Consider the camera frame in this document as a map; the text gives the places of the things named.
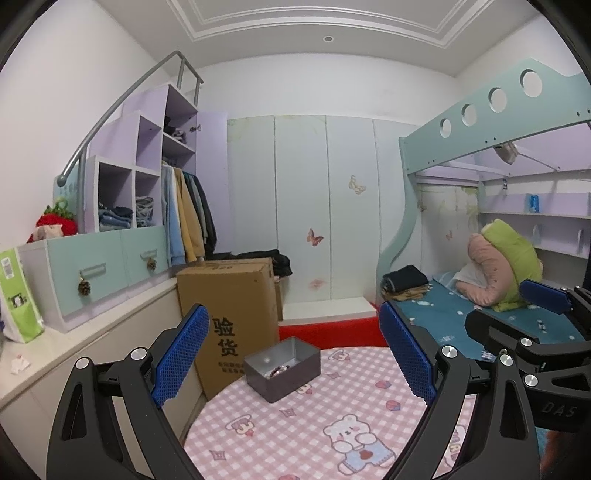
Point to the pink checked tablecloth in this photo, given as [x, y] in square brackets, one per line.
[295, 429]

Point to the teal bunk bed frame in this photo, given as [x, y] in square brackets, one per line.
[461, 134]

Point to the pinecone drawer ornament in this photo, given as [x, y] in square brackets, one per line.
[84, 287]
[151, 264]

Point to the grey round hanging fixture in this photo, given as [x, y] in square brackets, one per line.
[506, 153]

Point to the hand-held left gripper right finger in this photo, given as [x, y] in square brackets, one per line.
[406, 353]

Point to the black clothes pile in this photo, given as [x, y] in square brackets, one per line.
[272, 263]

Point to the light blue hanging jacket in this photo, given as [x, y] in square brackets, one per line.
[173, 217]

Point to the red strawberry plush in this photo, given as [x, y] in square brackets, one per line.
[55, 224]

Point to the white pillow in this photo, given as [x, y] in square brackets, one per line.
[466, 277]

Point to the dark hanging jackets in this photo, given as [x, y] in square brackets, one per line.
[205, 212]

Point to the large cardboard box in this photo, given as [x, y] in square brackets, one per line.
[231, 304]

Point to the pink pillow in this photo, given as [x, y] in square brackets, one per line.
[487, 267]

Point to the purple wall shelf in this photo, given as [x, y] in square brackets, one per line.
[545, 226]

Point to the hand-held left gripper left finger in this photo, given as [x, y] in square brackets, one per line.
[182, 355]

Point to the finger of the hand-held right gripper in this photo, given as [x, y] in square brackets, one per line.
[494, 328]
[545, 296]

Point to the grey metal box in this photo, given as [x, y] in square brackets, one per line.
[288, 378]

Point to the grey metal handrail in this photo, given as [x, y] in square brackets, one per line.
[120, 104]

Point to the yellow hanging jacket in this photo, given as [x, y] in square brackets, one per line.
[191, 217]

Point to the pale pink butterfly sticker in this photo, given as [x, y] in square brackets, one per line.
[316, 283]

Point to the blue printed bed sheet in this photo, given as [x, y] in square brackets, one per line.
[438, 314]

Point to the stair cabinet with teal drawers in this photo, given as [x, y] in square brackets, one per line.
[115, 258]

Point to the green white package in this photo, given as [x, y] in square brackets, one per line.
[18, 295]

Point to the red step with white top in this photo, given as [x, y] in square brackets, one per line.
[332, 325]

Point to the beige butterfly sticker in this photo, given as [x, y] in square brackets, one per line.
[356, 185]

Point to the black folded garment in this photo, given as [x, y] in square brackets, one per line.
[406, 278]

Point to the tan folded garment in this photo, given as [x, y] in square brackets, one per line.
[408, 294]

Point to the white paper scrap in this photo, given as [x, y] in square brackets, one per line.
[21, 364]

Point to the white low cabinet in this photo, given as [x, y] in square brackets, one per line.
[92, 350]

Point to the white wardrobe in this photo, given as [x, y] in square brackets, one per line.
[300, 194]

